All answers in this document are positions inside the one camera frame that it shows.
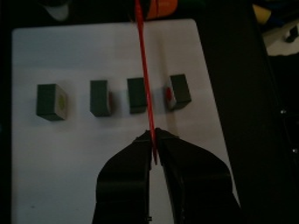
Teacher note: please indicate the orange round toy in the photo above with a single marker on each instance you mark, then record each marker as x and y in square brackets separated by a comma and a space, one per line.
[163, 8]

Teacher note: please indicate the pale rounded object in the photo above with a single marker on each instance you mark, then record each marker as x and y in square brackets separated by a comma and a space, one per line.
[57, 11]

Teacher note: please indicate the yellow object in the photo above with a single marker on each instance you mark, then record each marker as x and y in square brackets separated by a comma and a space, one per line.
[260, 13]

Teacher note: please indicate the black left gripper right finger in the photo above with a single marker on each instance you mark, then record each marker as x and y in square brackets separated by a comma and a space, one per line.
[193, 186]

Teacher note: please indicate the toy sushi piece green centre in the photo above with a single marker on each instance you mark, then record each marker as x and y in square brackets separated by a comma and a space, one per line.
[48, 102]

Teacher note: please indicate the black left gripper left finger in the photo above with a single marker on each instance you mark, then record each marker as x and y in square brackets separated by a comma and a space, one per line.
[124, 186]

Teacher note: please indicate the white cutting board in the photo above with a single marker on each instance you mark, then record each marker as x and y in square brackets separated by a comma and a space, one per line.
[77, 160]

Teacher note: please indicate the toy sushi piece red centre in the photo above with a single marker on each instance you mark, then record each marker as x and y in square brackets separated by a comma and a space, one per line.
[136, 94]
[179, 92]
[99, 97]

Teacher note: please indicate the red toy knife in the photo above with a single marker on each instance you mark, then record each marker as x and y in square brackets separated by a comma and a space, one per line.
[144, 67]

